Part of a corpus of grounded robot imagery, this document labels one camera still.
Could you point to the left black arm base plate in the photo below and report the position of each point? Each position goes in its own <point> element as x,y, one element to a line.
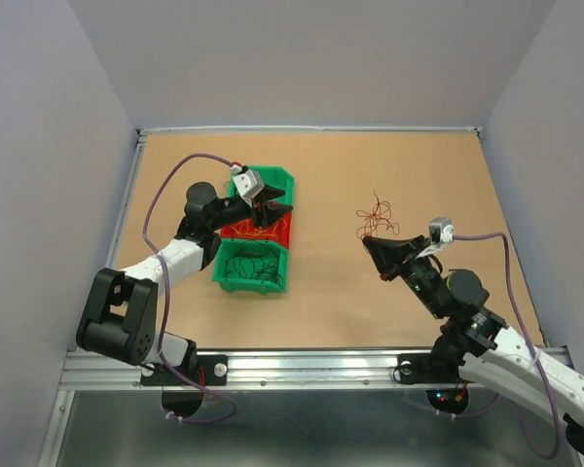
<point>210,370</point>

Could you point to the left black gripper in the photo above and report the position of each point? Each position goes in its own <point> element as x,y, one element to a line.
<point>269,212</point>

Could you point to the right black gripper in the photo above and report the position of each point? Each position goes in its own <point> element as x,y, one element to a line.
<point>385,253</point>

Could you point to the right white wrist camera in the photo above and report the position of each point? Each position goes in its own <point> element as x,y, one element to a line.
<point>441,233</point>

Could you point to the aluminium front mounting rail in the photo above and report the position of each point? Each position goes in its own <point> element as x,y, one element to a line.
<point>248,370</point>

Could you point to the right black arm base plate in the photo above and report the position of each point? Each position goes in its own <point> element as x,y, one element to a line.
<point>423,368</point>

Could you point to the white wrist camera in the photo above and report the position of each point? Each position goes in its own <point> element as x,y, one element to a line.
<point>247,182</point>
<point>441,233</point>

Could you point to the far green plastic bin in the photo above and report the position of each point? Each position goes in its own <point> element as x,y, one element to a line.
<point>279,178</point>

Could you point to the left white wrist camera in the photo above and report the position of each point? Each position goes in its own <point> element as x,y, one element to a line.
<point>247,182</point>

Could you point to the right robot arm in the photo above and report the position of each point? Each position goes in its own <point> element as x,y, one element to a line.
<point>476,344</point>

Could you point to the near green plastic bin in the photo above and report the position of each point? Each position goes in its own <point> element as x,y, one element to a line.
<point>251,266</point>

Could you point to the red plastic bin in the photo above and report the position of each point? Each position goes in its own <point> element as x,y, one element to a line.
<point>279,233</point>

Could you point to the green plastic bin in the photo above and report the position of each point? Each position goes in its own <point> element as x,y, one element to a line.
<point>251,266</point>
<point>279,178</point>

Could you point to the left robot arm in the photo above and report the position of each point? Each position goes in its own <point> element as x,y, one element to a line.
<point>119,319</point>

